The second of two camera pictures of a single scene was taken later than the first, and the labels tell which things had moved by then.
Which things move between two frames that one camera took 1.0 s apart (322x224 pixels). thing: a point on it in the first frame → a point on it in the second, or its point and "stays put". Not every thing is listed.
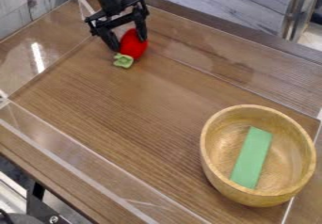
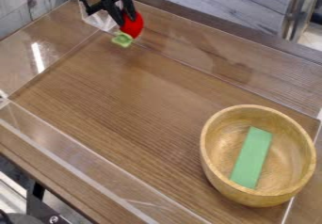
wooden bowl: x=289 y=160 stays put
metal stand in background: x=298 y=14 stays put
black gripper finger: x=139 y=18 → x=130 y=7
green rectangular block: x=250 y=157 stays put
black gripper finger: x=110 y=39 → x=115 y=12
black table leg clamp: x=39 y=212 stays put
